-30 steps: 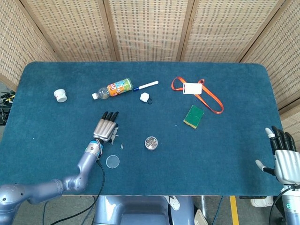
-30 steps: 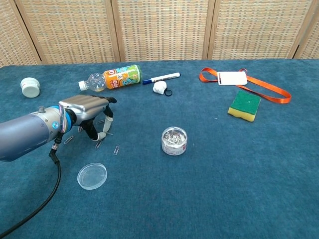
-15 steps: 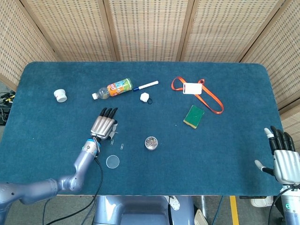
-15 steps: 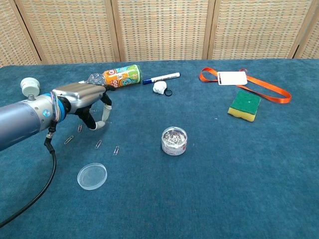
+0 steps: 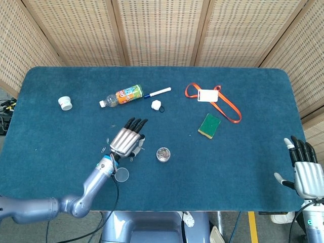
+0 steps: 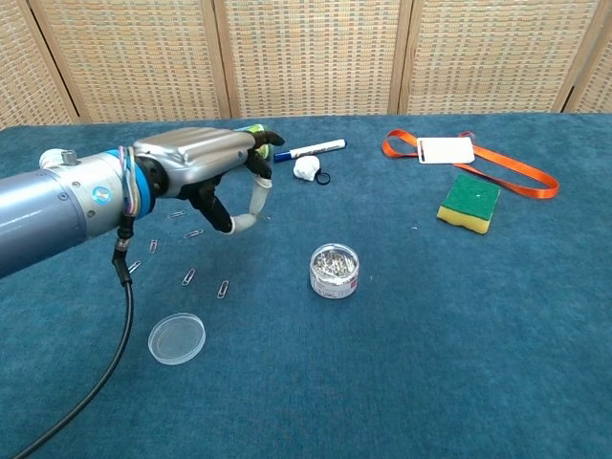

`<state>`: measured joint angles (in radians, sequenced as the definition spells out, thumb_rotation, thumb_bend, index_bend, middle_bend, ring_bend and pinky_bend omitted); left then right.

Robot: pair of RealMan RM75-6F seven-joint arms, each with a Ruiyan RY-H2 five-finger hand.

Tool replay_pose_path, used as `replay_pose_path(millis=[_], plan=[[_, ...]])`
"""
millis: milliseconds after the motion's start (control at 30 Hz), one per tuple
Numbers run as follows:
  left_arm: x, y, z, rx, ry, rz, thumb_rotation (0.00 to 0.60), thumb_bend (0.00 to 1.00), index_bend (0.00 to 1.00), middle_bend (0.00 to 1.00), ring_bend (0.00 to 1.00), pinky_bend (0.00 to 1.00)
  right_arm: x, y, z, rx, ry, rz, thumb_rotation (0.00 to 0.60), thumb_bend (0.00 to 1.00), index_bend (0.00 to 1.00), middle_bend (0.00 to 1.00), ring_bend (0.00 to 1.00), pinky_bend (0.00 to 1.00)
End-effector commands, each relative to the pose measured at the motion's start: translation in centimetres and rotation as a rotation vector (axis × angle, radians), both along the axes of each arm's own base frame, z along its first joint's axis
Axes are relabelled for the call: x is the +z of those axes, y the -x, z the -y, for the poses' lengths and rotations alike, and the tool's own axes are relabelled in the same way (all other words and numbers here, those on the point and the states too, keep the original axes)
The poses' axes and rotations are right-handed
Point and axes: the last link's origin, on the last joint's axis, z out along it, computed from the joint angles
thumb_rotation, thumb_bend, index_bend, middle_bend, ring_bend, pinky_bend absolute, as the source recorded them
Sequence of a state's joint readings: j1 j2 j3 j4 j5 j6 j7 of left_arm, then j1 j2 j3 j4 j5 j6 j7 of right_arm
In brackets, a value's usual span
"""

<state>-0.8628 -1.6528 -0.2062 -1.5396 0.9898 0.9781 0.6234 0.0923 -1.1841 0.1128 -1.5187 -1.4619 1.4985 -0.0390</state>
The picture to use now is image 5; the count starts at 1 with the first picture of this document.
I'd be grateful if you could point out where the green and yellow sponge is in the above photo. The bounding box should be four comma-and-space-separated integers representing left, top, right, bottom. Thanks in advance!
197, 113, 222, 140

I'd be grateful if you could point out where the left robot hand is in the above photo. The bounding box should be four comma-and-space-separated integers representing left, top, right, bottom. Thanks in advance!
109, 117, 149, 159

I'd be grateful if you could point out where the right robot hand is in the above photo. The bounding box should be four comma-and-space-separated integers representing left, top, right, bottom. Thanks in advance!
274, 135, 324, 199

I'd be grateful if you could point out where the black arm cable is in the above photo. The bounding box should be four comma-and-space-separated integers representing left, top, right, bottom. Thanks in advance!
288, 199, 320, 243
57, 173, 120, 243

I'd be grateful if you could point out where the blue floor cable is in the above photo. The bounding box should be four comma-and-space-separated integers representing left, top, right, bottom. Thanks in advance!
229, 212, 242, 243

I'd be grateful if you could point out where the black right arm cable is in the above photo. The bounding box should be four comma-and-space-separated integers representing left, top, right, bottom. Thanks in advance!
288, 199, 320, 243

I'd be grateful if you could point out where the white plastic jar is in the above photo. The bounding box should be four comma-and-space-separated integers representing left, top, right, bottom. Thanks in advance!
58, 96, 73, 111

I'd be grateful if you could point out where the woven folding screen panel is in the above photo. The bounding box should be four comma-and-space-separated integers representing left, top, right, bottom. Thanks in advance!
259, 0, 324, 152
0, 0, 64, 99
21, 0, 127, 68
111, 0, 211, 67
193, 0, 313, 68

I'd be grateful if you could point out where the round container of paper clips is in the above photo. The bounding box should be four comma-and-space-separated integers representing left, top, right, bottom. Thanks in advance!
156, 147, 171, 163

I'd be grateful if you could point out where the plastic bottle with orange label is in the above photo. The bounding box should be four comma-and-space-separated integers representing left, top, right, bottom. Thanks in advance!
99, 84, 143, 109

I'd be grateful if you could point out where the orange lanyard strap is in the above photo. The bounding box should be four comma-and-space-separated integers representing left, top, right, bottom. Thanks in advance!
184, 83, 242, 124

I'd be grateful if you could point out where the blue-grey robot torso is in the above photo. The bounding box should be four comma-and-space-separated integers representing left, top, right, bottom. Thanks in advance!
100, 211, 211, 243

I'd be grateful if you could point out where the beige plastic object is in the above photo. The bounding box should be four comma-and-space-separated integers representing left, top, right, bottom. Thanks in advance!
209, 226, 225, 243

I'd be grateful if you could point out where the black cable bundle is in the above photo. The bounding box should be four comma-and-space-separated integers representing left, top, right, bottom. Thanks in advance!
0, 98, 18, 136

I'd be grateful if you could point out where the white shoe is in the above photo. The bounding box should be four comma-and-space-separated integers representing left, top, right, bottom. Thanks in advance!
269, 212, 296, 224

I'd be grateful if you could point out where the clear round lid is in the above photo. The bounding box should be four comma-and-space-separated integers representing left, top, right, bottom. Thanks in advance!
115, 167, 130, 182

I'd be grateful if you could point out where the white perforated plate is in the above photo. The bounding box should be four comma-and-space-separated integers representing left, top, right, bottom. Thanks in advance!
182, 212, 195, 230

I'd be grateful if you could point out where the white marker with blue cap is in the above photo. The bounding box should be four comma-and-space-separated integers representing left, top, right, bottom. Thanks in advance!
144, 87, 172, 99

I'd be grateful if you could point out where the blue carpet table cover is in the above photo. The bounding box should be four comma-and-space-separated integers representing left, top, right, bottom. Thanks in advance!
0, 66, 306, 213

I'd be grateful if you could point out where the white badge card holder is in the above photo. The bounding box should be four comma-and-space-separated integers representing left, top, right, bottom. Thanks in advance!
197, 89, 219, 103

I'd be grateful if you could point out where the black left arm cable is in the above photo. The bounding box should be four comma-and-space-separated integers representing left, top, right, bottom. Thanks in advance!
57, 173, 120, 243

